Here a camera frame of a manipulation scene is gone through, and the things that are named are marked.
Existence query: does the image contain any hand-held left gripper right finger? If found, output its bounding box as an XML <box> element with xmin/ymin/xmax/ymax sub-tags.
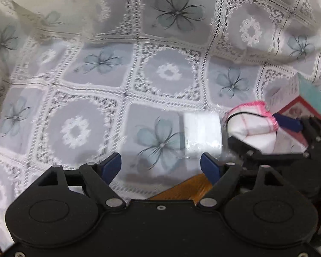
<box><xmin>198</xmin><ymin>152</ymin><xmax>284</xmax><ymax>209</ymax></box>

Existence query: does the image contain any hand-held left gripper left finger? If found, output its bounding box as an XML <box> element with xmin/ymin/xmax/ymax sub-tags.
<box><xmin>33</xmin><ymin>152</ymin><xmax>126</xmax><ymax>211</ymax></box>

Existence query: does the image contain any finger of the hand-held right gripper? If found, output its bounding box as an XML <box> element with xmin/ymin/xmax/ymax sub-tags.
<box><xmin>228</xmin><ymin>137</ymin><xmax>308</xmax><ymax>164</ymax></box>
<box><xmin>273</xmin><ymin>115</ymin><xmax>321</xmax><ymax>150</ymax></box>

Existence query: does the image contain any pink and white cloth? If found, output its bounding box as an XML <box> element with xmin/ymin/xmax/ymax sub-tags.
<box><xmin>223</xmin><ymin>100</ymin><xmax>279</xmax><ymax>153</ymax></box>

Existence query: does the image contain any white tissue packet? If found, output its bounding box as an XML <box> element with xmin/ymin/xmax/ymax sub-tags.
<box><xmin>182</xmin><ymin>112</ymin><xmax>223</xmax><ymax>159</ymax></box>

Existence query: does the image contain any red and teal tea box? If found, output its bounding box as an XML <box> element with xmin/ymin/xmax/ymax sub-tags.
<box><xmin>274</xmin><ymin>73</ymin><xmax>321</xmax><ymax>150</ymax></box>

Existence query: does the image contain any white lace floral cloth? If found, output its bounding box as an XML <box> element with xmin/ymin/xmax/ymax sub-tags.
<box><xmin>0</xmin><ymin>0</ymin><xmax>321</xmax><ymax>247</ymax></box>

